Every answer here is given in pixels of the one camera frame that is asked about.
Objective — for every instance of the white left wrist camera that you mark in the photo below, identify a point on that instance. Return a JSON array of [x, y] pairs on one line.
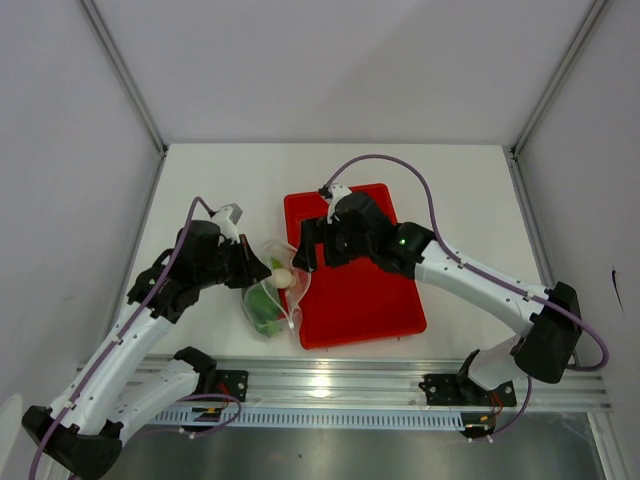
[[227, 217]]

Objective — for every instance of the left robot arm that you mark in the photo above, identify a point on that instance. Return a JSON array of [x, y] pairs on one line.
[[86, 427]]

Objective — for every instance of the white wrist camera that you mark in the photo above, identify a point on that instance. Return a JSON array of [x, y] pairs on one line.
[[332, 194], [227, 217]]

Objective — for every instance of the red plastic tray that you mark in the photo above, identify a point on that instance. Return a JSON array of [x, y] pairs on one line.
[[358, 303]]

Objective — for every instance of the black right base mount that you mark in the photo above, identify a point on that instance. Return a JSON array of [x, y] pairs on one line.
[[451, 390]]

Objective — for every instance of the white slotted cable duct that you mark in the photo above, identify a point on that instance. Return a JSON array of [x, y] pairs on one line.
[[314, 418]]

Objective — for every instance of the white egg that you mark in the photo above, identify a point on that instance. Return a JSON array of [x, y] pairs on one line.
[[281, 278]]

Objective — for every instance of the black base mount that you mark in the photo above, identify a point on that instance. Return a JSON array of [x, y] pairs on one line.
[[451, 390], [232, 382]]

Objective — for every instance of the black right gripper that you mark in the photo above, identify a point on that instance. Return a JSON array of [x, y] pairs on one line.
[[313, 232]]

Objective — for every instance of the green bell pepper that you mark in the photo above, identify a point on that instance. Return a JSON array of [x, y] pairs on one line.
[[262, 311]]

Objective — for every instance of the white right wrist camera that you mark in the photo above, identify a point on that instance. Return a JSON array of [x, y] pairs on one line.
[[332, 194]]

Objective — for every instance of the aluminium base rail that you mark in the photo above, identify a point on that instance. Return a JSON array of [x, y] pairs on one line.
[[388, 385]]

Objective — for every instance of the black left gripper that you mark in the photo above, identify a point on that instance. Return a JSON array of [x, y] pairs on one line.
[[252, 269]]

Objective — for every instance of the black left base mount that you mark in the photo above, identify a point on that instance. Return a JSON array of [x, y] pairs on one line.
[[232, 382]]

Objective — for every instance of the clear dotted zip bag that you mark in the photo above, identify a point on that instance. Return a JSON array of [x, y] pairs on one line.
[[279, 254]]

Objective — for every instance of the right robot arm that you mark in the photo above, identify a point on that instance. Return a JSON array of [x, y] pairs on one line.
[[544, 320]]

